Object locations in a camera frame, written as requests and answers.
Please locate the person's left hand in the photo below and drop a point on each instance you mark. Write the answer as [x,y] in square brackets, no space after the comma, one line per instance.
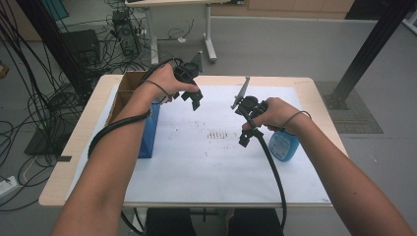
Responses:
[162,83]

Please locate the person's left leg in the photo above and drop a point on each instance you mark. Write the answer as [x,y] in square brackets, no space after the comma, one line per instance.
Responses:
[170,224]

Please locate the white table mat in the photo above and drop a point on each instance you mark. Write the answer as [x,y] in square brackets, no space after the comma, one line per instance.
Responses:
[203,170]

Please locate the white desk with legs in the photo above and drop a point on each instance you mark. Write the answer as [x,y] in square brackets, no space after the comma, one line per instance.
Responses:
[209,39]

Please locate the grey grid floor mat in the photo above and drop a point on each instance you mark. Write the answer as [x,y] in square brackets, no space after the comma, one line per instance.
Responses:
[357,114]

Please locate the white power strip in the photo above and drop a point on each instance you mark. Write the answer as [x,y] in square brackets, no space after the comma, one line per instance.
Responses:
[7,187]

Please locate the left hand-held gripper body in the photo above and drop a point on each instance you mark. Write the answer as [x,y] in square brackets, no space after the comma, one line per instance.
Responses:
[190,70]

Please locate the teal panel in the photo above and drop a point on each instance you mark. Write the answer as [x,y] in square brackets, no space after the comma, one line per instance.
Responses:
[55,8]

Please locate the black metal post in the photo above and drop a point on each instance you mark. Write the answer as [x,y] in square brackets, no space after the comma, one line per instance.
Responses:
[367,52]
[55,42]

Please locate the white plug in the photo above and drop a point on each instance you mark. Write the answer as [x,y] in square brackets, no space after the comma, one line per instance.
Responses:
[181,40]

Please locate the person's leg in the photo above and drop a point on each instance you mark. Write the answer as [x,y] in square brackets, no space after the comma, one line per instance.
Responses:
[254,224]
[170,224]

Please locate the blue cardboard box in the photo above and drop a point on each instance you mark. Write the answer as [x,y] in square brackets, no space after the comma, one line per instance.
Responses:
[149,137]

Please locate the blue bottle with white cap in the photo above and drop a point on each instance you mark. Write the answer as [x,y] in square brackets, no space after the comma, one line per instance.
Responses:
[283,146]

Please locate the black square box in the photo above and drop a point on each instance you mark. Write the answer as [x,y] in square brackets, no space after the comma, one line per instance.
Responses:
[82,46]

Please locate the person's right hand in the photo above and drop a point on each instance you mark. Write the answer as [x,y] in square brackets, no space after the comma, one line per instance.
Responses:
[282,114]

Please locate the wooden cabinet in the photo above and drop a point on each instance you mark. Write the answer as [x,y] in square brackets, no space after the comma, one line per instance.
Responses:
[295,8]

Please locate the black tape piece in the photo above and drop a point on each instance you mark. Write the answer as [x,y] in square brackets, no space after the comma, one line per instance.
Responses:
[64,158]

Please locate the person's right leg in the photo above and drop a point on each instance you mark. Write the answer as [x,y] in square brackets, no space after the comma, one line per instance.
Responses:
[254,224]

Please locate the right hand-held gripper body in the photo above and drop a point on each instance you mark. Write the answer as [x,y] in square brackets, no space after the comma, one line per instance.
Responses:
[250,105]

